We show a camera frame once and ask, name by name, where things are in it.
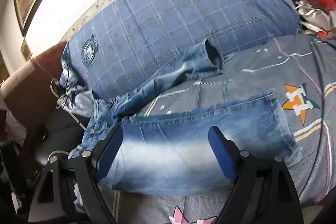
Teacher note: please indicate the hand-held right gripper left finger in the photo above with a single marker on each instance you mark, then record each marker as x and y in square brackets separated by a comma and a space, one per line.
[109, 154]

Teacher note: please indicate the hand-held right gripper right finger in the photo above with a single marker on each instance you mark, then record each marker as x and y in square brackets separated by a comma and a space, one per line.
[221, 155]

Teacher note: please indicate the blue denim pants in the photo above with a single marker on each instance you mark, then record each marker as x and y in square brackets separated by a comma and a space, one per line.
[178, 142]

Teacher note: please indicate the light blue cloth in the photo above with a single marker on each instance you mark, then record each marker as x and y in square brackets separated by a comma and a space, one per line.
[81, 103]

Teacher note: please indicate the grey printed bedsheet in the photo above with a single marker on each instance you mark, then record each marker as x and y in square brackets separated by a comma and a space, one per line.
[262, 74]

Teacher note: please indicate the brown headboard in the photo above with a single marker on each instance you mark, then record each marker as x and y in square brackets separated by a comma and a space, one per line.
[29, 87]

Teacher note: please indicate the blue checked pillow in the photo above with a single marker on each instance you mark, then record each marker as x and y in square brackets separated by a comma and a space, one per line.
[170, 24]

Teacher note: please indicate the grey crumpled cloth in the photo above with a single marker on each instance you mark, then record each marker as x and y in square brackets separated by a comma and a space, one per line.
[315, 19]

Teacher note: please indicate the small framed wall picture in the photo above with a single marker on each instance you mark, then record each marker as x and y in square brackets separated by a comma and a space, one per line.
[26, 49]

